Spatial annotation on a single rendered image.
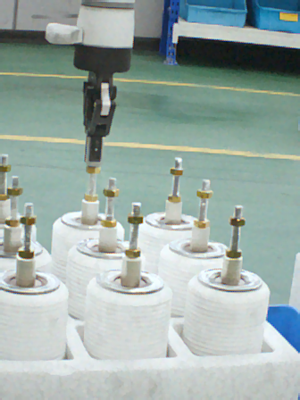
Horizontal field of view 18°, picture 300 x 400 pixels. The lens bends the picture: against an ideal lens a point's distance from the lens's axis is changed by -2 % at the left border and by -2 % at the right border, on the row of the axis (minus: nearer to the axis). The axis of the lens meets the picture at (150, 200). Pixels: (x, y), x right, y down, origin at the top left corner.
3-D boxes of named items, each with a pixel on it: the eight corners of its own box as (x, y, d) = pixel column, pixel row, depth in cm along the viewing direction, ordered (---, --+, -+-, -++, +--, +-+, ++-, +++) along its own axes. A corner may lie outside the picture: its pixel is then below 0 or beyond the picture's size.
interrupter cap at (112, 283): (147, 272, 111) (148, 266, 111) (175, 295, 104) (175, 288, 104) (86, 275, 108) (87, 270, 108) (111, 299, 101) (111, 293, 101)
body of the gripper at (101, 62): (138, 45, 118) (131, 117, 121) (126, 37, 126) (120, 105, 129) (79, 41, 117) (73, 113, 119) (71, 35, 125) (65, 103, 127)
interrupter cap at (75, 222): (54, 216, 130) (54, 212, 130) (106, 215, 133) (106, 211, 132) (70, 233, 123) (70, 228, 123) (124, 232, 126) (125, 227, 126)
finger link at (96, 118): (95, 97, 118) (87, 124, 123) (95, 109, 117) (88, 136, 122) (116, 98, 118) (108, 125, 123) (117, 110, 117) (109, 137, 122)
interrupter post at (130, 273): (136, 280, 108) (137, 253, 107) (144, 287, 105) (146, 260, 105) (115, 282, 107) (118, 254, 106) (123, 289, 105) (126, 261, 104)
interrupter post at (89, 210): (77, 221, 129) (79, 197, 128) (94, 221, 129) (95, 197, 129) (82, 227, 126) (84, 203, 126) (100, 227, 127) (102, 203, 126)
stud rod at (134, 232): (125, 269, 105) (130, 203, 103) (129, 267, 106) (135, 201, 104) (133, 270, 105) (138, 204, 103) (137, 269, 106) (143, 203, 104)
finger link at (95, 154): (91, 121, 124) (87, 160, 125) (95, 125, 121) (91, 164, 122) (102, 122, 124) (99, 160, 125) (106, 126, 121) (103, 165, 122)
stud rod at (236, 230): (236, 270, 108) (244, 207, 107) (228, 270, 108) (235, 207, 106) (235, 268, 109) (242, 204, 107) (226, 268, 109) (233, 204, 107)
